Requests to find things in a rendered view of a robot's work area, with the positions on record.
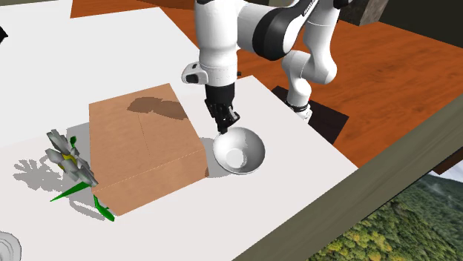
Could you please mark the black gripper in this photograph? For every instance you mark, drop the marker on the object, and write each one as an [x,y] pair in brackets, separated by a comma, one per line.
[219,94]

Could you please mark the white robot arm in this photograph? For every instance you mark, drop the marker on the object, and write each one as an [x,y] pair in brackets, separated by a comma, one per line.
[217,39]

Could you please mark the white bowl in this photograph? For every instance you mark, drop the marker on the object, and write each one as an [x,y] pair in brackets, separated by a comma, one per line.
[238,152]

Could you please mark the brown cardboard box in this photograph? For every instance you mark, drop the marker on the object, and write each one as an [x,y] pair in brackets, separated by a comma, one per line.
[144,152]

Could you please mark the dark robot stand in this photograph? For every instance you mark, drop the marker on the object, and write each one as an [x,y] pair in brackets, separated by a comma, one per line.
[327,119]

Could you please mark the white flower with green leaves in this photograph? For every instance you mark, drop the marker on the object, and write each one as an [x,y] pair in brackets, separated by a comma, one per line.
[74,164]

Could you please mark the grey stone block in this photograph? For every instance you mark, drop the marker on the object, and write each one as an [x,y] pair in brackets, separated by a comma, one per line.
[358,11]

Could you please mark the white round object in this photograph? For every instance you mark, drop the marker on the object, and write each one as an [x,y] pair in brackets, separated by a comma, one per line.
[8,247]

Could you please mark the forest landscape wall picture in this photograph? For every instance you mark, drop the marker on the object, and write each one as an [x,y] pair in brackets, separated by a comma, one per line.
[401,227]

